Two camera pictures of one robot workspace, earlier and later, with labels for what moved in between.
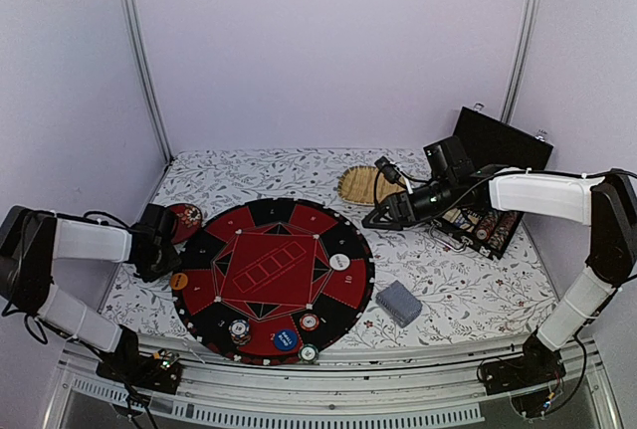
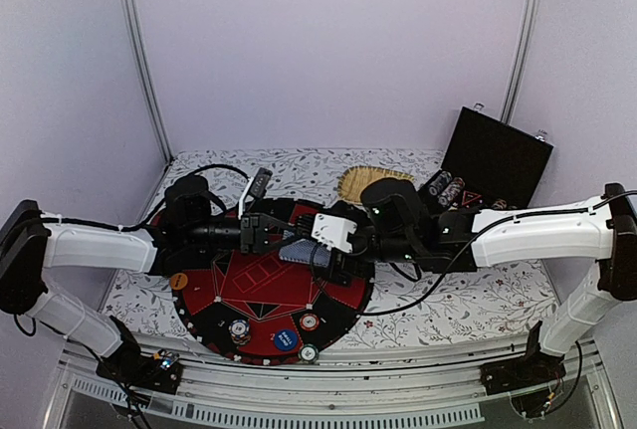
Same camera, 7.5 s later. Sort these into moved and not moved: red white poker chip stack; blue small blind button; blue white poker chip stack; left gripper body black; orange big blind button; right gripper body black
Moved: left gripper body black; right gripper body black
Not moved: orange big blind button; red white poker chip stack; blue white poker chip stack; blue small blind button
